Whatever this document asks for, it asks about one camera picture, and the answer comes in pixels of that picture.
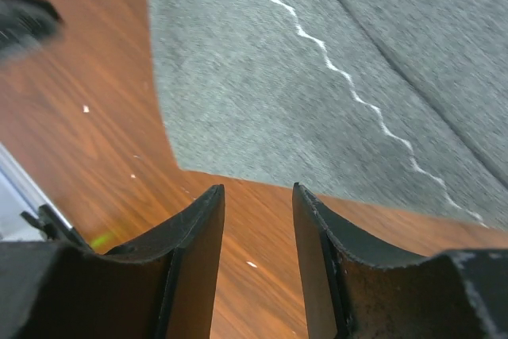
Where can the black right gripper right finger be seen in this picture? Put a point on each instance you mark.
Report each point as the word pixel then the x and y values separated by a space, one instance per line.
pixel 356 285

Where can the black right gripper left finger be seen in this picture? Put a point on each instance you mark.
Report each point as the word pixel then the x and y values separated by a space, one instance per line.
pixel 159 285

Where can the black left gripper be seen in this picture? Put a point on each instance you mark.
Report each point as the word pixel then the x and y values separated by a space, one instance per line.
pixel 26 25

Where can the grey cloth napkin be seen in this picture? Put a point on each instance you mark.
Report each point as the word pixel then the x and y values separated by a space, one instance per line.
pixel 285 91

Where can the aluminium frame rail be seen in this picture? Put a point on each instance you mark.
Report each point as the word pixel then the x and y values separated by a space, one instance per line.
pixel 27 213

